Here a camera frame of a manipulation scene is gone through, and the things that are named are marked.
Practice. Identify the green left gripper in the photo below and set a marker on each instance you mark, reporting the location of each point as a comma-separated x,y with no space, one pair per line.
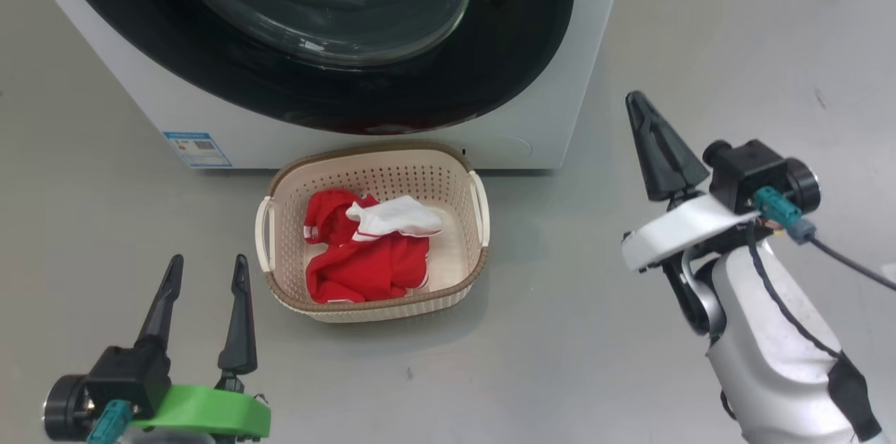
210,412

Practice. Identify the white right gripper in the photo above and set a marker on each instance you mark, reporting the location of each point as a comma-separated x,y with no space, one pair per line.
679,227

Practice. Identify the red garment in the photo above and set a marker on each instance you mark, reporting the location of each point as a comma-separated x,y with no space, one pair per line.
364,269

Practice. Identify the black round washer door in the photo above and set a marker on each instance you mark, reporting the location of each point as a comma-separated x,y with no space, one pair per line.
518,59

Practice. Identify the white garment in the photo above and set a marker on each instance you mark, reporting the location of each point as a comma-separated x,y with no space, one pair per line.
399,216

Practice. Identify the cream perforated laundry basket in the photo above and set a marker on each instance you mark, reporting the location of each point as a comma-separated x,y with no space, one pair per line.
462,269

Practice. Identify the white front-load washing machine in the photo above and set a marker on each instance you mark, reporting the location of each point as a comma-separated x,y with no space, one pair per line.
126,73

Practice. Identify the blue energy label sticker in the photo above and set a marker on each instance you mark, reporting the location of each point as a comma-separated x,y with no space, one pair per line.
198,150

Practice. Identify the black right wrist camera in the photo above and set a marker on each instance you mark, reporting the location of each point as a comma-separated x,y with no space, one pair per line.
749,171

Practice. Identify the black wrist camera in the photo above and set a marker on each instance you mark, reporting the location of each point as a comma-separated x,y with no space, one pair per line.
749,171
126,377

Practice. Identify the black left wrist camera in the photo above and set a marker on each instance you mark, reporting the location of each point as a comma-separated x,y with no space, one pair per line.
126,377

